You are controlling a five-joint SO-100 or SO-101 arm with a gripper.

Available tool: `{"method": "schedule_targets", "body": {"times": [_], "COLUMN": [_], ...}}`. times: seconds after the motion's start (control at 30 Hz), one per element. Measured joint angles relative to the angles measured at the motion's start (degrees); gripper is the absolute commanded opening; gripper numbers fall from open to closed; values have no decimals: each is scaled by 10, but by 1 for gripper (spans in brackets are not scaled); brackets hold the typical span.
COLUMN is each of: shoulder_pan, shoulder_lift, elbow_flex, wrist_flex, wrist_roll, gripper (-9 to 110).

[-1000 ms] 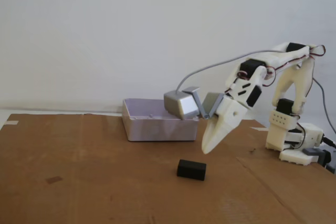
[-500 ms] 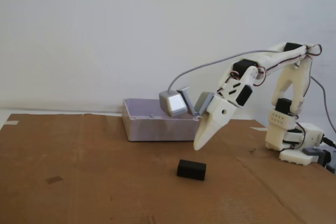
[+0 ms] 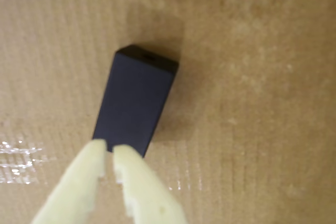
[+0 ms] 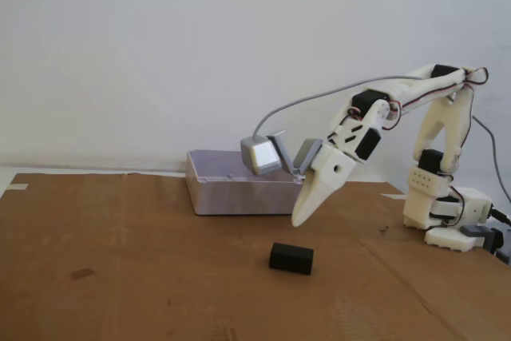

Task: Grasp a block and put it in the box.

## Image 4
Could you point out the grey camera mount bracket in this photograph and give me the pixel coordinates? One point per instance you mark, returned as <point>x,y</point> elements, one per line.
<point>307,155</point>

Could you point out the grey table clamp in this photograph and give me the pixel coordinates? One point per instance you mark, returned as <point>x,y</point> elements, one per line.
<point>475,231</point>

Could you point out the white tape strip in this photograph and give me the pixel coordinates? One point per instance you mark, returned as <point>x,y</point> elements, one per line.
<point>17,187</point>

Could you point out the brown cardboard sheet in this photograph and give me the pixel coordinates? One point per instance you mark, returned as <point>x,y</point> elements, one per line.
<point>159,297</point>

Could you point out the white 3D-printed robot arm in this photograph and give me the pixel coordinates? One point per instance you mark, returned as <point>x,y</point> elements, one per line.
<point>417,205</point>

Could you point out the black rectangular block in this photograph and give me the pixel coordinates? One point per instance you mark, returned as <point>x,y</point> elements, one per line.
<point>289,259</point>

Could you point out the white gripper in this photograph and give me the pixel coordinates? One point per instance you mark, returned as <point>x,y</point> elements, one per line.
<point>330,171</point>

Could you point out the white plastic junction box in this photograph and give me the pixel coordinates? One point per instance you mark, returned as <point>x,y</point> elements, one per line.
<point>223,197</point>

